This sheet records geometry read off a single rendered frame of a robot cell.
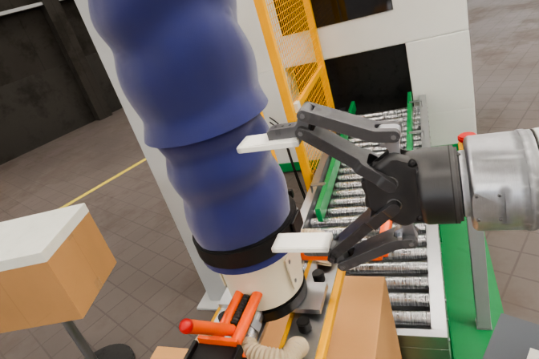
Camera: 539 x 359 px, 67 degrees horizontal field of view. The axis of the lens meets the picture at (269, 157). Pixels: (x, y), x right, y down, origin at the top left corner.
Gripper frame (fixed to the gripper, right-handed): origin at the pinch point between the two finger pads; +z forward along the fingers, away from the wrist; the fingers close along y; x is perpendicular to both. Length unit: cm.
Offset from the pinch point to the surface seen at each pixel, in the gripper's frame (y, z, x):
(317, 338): 44.9, 8.6, 16.7
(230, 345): 32.6, 18.6, 4.1
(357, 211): 104, 30, 146
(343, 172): 105, 45, 190
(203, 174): 4.4, 18.9, 15.4
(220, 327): 29.5, 20.1, 5.2
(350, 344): 64, 8, 30
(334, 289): 45, 8, 30
